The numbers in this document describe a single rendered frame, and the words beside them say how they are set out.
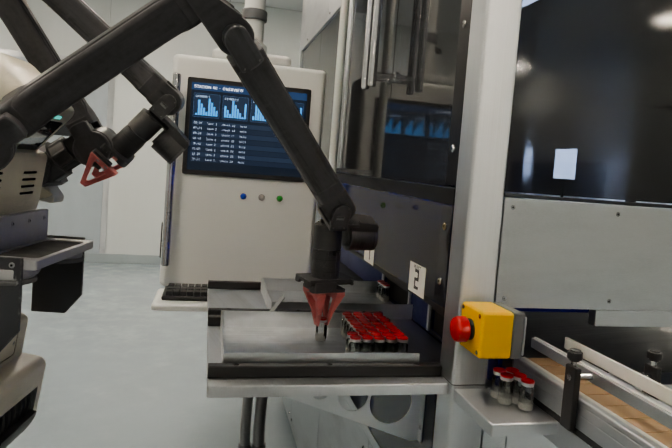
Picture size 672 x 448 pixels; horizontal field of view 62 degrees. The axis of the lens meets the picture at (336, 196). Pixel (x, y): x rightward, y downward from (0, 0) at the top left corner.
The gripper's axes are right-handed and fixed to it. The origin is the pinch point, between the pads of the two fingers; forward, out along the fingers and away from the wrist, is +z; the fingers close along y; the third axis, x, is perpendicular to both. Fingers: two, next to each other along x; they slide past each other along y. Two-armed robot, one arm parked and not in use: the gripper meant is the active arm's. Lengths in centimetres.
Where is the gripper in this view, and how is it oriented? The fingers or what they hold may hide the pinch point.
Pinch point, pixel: (321, 321)
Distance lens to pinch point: 115.0
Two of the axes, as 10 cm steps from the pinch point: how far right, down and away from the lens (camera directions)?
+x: -4.6, -1.0, 8.8
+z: -0.7, 9.9, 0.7
